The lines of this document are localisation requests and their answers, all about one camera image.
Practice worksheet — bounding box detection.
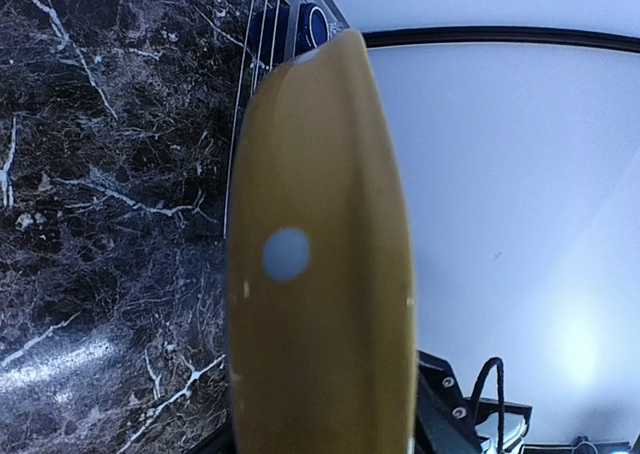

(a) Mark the wire dish rack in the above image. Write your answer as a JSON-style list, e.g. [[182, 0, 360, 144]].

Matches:
[[222, 0, 351, 240]]

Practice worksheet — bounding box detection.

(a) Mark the right black frame post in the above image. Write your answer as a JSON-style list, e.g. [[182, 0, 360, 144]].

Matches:
[[363, 26, 639, 54]]

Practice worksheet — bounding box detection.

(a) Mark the dark blue mug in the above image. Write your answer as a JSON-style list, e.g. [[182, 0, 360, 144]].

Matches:
[[248, 3, 329, 66]]

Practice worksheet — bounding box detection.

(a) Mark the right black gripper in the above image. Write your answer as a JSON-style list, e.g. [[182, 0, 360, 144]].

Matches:
[[417, 351, 532, 454]]

